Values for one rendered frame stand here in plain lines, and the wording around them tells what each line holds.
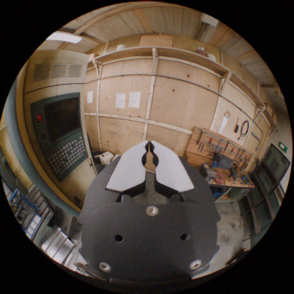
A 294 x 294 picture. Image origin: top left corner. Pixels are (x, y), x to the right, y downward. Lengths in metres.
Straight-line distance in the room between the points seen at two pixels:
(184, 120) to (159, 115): 0.47
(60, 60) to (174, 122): 1.71
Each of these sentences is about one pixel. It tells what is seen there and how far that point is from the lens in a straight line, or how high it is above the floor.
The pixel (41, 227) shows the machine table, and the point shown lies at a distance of 1.22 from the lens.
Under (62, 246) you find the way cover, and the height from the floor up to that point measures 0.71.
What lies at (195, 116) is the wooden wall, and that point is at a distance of 1.61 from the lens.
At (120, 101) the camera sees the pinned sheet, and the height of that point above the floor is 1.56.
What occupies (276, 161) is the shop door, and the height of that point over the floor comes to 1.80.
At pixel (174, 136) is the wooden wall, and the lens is 1.64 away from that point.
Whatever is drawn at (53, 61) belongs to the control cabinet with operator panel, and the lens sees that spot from 0.86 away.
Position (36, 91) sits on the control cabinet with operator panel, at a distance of 0.77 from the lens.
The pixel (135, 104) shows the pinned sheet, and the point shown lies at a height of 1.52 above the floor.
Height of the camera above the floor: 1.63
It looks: 32 degrees down
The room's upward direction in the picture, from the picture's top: 9 degrees clockwise
